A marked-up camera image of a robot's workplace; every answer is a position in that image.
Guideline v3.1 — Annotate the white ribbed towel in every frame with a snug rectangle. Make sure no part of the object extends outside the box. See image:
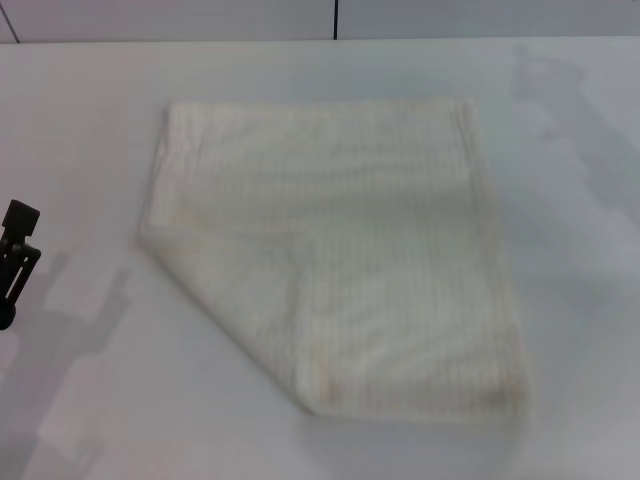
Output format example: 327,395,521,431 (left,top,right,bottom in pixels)
135,96,532,419

